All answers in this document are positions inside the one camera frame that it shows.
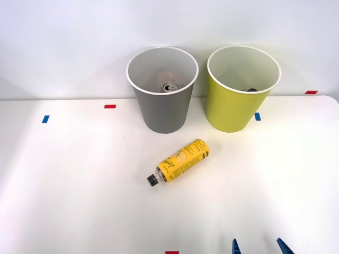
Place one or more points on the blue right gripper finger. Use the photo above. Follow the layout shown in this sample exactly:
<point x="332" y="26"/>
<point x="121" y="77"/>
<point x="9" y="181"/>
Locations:
<point x="285" y="247"/>
<point x="236" y="247"/>

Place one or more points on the orange drink can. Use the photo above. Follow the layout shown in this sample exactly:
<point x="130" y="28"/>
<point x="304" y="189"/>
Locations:
<point x="169" y="87"/>

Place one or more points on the yellow plastic bottle black cap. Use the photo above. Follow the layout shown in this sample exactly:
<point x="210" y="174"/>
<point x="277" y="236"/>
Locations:
<point x="182" y="161"/>

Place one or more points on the yellow-green plastic waste bin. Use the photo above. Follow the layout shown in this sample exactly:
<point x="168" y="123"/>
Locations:
<point x="230" y="108"/>

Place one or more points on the grey plastic waste bin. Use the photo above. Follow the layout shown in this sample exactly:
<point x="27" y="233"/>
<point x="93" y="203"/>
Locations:
<point x="161" y="111"/>

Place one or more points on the black can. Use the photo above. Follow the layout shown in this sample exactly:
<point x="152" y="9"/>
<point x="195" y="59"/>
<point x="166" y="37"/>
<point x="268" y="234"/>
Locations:
<point x="250" y="90"/>

